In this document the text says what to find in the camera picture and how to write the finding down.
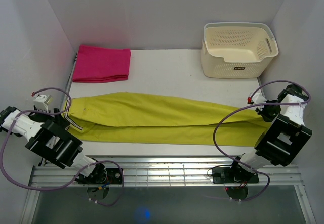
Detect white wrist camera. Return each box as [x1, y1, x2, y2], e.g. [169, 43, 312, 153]
[247, 92, 266, 105]
[33, 94, 53, 113]

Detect yellow-green trousers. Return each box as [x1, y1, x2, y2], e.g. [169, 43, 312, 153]
[62, 92, 270, 147]

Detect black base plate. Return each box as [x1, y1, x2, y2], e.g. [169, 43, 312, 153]
[75, 167, 123, 200]
[208, 165, 259, 200]

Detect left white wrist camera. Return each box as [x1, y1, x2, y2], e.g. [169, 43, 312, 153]
[33, 94, 53, 113]

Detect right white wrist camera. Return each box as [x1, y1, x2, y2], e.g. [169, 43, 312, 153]
[247, 92, 266, 105]

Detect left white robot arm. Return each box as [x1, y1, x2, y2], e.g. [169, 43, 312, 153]
[11, 108, 107, 184]

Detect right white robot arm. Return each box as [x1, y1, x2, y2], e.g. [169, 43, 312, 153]
[228, 84, 312, 182]

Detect folded pink trousers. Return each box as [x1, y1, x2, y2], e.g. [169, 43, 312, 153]
[72, 45, 131, 83]

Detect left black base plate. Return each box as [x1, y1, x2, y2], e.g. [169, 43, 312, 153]
[75, 167, 123, 200]

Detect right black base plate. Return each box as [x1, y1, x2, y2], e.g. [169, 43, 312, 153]
[208, 165, 259, 200]

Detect aluminium rail frame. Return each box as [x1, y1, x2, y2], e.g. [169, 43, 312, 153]
[29, 156, 316, 223]

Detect cream perforated plastic basket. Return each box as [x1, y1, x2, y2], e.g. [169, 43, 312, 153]
[200, 22, 279, 79]

